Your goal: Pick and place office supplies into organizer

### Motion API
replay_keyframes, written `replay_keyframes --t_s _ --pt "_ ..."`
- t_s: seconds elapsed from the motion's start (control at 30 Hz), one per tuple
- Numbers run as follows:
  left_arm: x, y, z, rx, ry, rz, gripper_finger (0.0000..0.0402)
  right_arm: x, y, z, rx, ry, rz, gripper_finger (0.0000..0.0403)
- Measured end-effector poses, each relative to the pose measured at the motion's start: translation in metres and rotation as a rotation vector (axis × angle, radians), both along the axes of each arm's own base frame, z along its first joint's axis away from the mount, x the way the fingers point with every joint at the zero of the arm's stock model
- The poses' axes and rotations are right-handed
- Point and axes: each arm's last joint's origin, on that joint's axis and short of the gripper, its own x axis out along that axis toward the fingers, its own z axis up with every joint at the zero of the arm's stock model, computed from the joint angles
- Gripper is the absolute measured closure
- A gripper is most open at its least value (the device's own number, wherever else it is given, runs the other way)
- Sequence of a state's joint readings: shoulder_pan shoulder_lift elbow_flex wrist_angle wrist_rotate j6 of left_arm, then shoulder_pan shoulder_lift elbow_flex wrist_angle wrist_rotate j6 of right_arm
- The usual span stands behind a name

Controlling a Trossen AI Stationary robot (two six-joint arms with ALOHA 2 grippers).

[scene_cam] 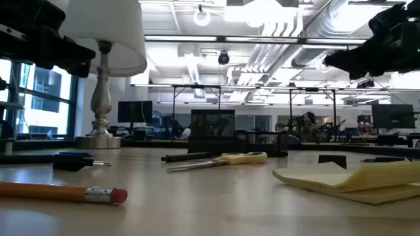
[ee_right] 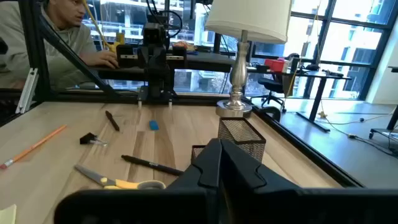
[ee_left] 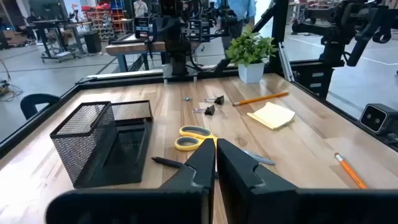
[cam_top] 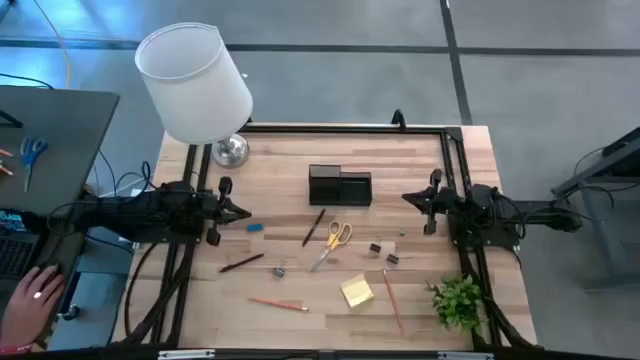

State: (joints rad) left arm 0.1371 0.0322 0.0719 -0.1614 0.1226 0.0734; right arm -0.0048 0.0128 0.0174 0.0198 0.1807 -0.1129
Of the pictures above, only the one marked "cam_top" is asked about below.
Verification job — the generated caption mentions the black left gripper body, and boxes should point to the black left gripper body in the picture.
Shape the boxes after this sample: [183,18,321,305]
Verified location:
[197,175,235,247]

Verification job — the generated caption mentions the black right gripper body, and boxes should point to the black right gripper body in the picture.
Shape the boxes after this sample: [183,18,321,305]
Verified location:
[422,168,459,236]

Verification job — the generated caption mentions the dark pen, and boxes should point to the dark pen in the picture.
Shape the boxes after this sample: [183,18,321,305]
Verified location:
[218,252,266,274]
[301,208,327,248]

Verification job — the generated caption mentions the black desk organizer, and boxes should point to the black desk organizer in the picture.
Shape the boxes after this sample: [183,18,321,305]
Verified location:
[308,164,374,208]

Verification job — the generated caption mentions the orange pencil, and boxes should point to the orange pencil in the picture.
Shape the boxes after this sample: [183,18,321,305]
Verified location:
[381,268,406,336]
[247,297,310,313]

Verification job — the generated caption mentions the yellow handled scissors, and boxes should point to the yellow handled scissors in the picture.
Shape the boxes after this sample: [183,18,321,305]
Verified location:
[308,220,354,274]

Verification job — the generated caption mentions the yellow sticky note pad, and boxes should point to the yellow sticky note pad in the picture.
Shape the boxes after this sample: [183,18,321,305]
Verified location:
[340,273,375,309]

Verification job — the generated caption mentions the small green plant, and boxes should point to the small green plant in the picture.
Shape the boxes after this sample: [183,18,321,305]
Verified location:
[424,273,487,334]

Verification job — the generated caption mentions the white shade table lamp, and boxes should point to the white shade table lamp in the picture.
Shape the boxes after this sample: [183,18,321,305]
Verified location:
[134,21,254,169]

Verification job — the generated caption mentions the black lower desk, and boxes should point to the black lower desk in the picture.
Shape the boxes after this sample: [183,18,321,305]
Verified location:
[0,214,94,346]

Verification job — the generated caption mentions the dark grey side desk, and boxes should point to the dark grey side desk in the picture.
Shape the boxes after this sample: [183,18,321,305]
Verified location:
[0,84,121,221]

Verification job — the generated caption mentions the dark grey side cart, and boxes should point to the dark grey side cart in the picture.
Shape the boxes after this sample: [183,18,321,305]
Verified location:
[551,125,640,292]

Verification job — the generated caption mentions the black laptop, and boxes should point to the black laptop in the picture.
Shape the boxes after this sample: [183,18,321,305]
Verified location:
[0,208,44,281]

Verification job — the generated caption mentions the person's hand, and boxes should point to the person's hand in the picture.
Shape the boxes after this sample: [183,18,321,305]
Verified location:
[0,264,67,351]

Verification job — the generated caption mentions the black flat device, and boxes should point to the black flat device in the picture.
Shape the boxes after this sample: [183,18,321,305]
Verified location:
[0,109,24,130]

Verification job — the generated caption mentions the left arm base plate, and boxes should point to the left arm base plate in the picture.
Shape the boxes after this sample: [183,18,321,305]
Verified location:
[130,227,201,247]

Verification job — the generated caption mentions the black cable bundle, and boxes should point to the black cable bundle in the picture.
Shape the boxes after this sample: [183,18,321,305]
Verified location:
[89,148,154,199]

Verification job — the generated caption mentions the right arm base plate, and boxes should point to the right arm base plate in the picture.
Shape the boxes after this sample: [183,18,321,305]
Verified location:
[452,219,521,250]

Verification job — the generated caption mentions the black aluminium table frame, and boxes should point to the black aluminium table frame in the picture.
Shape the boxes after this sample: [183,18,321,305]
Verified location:
[112,108,539,351]

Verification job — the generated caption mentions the black cable loop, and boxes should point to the black cable loop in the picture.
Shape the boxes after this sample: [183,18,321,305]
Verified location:
[123,242,161,341]

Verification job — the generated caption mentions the silver frame bracket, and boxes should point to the silver frame bracket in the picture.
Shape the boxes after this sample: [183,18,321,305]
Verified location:
[157,349,217,360]
[437,351,495,360]

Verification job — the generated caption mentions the blue handled scissors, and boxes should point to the blue handled scissors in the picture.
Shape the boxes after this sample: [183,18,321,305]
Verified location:
[19,135,50,194]

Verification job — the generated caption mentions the beige floor cable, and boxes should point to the beige floor cable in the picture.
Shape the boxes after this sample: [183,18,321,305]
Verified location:
[32,0,72,90]

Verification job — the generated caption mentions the black floor cable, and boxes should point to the black floor cable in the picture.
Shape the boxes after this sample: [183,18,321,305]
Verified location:
[0,72,55,91]

